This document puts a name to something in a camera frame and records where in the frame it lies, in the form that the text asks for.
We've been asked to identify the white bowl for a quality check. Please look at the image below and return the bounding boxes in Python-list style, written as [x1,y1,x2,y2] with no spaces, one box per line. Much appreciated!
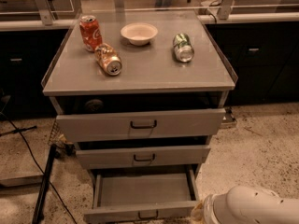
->
[121,22,158,46]

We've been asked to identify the black floor cable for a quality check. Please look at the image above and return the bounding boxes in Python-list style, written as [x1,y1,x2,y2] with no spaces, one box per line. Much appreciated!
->
[0,110,78,224]

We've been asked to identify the red soda can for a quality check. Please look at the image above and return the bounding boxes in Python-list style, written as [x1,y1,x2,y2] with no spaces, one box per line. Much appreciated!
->
[79,15,102,52]

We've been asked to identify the black stand leg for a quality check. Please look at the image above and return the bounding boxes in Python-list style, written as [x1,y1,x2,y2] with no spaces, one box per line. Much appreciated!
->
[32,144,56,224]

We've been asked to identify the grey drawer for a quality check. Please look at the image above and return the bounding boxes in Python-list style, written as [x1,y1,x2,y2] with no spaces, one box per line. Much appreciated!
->
[84,165,200,224]
[56,93,225,142]
[76,137,210,169]

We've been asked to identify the orange soda can lying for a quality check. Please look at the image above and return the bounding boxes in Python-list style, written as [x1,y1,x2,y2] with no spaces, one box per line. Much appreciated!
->
[94,43,122,76]

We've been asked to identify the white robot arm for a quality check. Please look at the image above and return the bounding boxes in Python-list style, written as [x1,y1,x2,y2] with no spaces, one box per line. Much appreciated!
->
[191,186,299,224]

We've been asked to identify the black counter cabinets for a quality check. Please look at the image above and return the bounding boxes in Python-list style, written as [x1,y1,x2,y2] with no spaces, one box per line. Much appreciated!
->
[0,21,299,119]

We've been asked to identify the grey bottom drawer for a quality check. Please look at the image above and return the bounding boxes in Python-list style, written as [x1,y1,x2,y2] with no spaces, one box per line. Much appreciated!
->
[84,165,200,224]

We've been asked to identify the grey top drawer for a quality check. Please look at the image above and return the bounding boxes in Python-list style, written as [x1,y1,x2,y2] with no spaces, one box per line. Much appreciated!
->
[56,93,225,142]

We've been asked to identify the grey drawer cabinet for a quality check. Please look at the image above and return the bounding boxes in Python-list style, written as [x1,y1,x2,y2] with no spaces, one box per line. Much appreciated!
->
[40,9,239,185]

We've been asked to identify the grey middle drawer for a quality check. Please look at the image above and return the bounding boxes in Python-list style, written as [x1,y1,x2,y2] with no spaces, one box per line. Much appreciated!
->
[76,137,210,169]

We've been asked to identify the green soda can lying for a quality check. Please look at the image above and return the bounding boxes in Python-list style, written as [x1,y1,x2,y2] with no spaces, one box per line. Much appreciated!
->
[173,33,194,63]

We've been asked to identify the dark round object in drawer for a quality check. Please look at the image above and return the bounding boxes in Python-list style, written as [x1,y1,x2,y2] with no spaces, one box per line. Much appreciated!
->
[84,99,104,113]

